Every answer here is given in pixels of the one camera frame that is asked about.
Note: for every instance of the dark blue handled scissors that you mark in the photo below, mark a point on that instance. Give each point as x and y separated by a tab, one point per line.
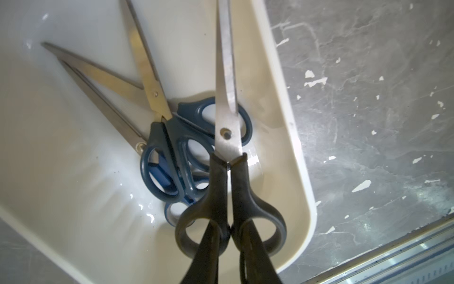
169	136

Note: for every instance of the white plastic storage box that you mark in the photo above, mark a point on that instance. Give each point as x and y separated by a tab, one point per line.
71	184

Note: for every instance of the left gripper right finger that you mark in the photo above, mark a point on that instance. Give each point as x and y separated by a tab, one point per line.
255	264

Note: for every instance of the light blue handled scissors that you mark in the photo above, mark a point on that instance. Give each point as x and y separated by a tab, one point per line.
156	166

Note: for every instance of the aluminium front rail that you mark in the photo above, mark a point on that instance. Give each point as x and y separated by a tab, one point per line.
424	256

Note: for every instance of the small black scissors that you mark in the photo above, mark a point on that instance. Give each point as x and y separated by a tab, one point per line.
229	203

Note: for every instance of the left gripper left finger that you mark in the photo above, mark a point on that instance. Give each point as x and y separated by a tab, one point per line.
204	267

